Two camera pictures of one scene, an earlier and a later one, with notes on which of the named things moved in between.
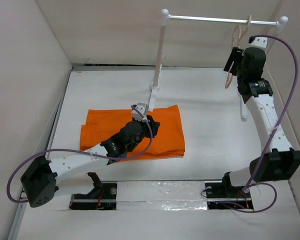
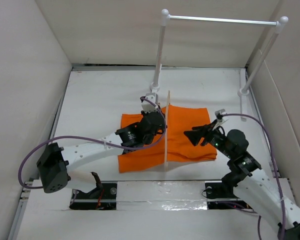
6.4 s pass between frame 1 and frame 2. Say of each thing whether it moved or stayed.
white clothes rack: stayed
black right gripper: moved
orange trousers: moved
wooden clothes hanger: moved
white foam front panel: stayed
